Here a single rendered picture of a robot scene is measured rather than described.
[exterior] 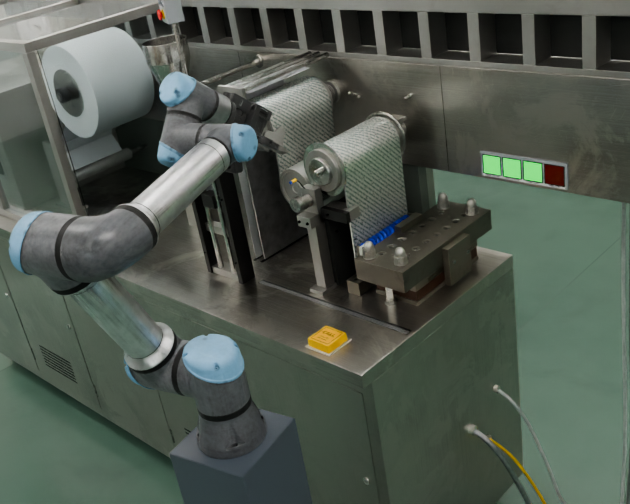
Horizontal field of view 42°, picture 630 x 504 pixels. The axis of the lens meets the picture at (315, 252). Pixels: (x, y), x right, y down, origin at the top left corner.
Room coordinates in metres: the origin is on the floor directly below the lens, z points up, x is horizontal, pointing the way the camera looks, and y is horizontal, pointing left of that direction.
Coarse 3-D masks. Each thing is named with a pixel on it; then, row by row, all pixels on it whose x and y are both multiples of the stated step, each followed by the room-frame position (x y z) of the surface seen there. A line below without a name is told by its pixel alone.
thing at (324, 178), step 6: (312, 162) 2.01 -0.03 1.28; (318, 162) 1.99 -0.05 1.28; (324, 162) 1.98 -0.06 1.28; (312, 168) 2.01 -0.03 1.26; (318, 168) 2.00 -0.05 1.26; (324, 168) 1.98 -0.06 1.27; (330, 168) 1.98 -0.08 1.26; (312, 174) 2.01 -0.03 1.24; (324, 174) 1.98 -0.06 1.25; (330, 174) 1.97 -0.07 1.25; (318, 180) 2.00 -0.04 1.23; (324, 180) 1.98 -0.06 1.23; (330, 180) 1.97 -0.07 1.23
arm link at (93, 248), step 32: (224, 128) 1.60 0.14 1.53; (192, 160) 1.49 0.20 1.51; (224, 160) 1.54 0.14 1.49; (160, 192) 1.40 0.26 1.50; (192, 192) 1.44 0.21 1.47; (96, 224) 1.29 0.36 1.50; (128, 224) 1.30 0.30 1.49; (160, 224) 1.35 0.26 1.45; (64, 256) 1.27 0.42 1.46; (96, 256) 1.26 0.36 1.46; (128, 256) 1.28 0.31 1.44
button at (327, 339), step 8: (328, 328) 1.76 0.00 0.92; (312, 336) 1.74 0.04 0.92; (320, 336) 1.73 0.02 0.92; (328, 336) 1.72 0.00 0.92; (336, 336) 1.72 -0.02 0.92; (344, 336) 1.72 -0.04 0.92; (312, 344) 1.72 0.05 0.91; (320, 344) 1.70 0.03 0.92; (328, 344) 1.69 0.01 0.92; (336, 344) 1.70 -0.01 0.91; (328, 352) 1.68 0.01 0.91
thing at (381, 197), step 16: (400, 160) 2.12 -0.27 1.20; (368, 176) 2.03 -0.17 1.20; (384, 176) 2.07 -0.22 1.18; (400, 176) 2.11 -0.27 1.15; (352, 192) 1.98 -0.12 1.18; (368, 192) 2.02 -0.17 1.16; (384, 192) 2.06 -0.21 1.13; (400, 192) 2.11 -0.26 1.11; (368, 208) 2.01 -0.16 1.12; (384, 208) 2.06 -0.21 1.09; (400, 208) 2.10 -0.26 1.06; (352, 224) 1.97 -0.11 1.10; (368, 224) 2.01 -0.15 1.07; (384, 224) 2.05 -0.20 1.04; (352, 240) 1.97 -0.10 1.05
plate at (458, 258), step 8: (456, 240) 1.93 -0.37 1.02; (464, 240) 1.93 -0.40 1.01; (448, 248) 1.89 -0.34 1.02; (456, 248) 1.91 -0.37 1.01; (464, 248) 1.93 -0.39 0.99; (448, 256) 1.88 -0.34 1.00; (456, 256) 1.91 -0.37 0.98; (464, 256) 1.93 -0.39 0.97; (448, 264) 1.89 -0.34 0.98; (456, 264) 1.90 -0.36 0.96; (464, 264) 1.93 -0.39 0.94; (448, 272) 1.89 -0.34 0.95; (456, 272) 1.90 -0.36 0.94; (464, 272) 1.93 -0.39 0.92; (448, 280) 1.89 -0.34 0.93; (456, 280) 1.90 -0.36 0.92
